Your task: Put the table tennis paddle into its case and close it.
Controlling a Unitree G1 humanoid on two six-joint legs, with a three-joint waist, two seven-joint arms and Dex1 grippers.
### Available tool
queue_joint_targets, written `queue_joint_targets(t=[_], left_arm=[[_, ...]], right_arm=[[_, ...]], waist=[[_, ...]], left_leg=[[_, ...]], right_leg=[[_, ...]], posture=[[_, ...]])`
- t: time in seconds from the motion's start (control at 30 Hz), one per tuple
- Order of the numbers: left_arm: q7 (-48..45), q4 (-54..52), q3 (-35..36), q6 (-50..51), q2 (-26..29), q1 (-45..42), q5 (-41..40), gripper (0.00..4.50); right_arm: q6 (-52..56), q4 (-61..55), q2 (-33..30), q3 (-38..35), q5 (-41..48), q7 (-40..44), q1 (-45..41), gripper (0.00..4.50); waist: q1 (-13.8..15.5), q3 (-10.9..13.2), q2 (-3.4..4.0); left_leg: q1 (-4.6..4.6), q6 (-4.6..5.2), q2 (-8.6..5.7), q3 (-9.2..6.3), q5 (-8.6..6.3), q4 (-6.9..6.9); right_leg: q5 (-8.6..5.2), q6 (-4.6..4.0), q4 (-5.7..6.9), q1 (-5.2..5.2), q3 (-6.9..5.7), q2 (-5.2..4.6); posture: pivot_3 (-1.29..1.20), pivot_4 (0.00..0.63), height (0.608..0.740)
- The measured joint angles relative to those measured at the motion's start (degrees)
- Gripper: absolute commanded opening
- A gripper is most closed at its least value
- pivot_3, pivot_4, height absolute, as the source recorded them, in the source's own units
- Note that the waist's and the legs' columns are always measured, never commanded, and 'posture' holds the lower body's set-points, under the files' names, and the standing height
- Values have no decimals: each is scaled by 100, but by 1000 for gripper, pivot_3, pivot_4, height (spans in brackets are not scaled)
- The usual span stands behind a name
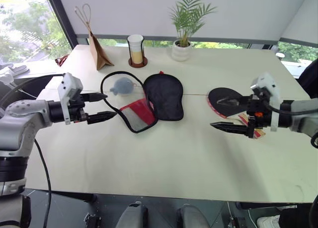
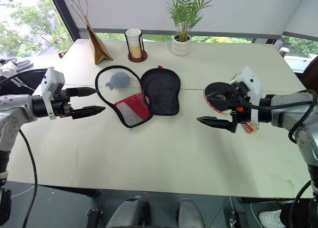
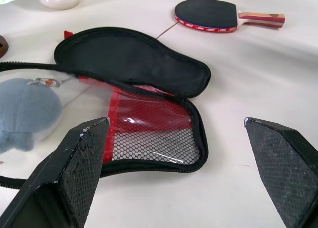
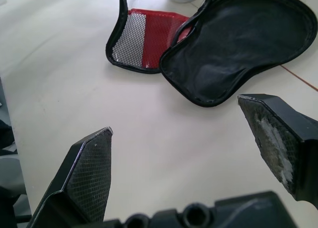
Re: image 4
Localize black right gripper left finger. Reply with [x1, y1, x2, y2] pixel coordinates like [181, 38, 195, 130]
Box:
[29, 127, 114, 228]

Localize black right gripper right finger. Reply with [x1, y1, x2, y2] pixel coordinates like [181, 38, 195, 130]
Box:
[237, 93, 318, 204]

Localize red black paddle case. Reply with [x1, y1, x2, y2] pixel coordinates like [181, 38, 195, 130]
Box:
[105, 0, 317, 107]

